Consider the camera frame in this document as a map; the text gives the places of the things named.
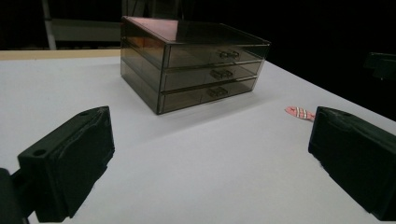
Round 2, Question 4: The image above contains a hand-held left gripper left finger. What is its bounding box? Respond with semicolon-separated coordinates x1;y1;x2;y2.
17;105;116;223

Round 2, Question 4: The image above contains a dark device on stand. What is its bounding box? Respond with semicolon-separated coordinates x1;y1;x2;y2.
362;51;396;81

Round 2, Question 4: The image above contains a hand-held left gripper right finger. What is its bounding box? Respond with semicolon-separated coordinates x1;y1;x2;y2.
307;105;396;222

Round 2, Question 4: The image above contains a pink striped candy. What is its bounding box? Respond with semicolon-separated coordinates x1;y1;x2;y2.
284;105;316;121

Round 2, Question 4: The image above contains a smoky clear plastic drawer cabinet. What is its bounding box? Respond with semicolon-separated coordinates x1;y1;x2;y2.
120;16;271;116

